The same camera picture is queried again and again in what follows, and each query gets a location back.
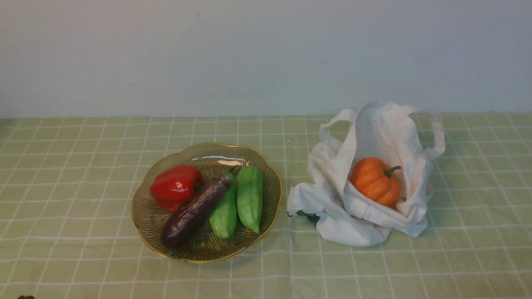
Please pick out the small orange pumpkin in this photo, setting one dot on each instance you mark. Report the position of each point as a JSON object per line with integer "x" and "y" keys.
{"x": 377, "y": 181}

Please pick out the white cloth bag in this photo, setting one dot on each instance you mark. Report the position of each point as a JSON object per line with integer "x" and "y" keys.
{"x": 339, "y": 210}

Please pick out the right green gourd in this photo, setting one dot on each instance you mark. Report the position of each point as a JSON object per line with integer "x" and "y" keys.
{"x": 250, "y": 197}

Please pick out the green gourd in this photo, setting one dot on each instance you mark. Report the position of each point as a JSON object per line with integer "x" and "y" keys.
{"x": 250, "y": 197}
{"x": 223, "y": 219}

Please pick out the gold rimmed glass bowl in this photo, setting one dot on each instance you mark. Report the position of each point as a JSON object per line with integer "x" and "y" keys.
{"x": 204, "y": 247}

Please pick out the left green gourd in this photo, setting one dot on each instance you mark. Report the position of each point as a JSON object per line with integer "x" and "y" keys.
{"x": 223, "y": 219}

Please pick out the dark purple eggplant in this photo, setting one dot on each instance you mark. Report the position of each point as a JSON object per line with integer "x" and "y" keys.
{"x": 187, "y": 221}

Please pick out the red bell pepper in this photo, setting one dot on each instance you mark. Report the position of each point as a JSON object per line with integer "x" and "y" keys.
{"x": 174, "y": 187}

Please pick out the green checked tablecloth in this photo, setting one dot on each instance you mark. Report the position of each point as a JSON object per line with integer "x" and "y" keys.
{"x": 66, "y": 229}

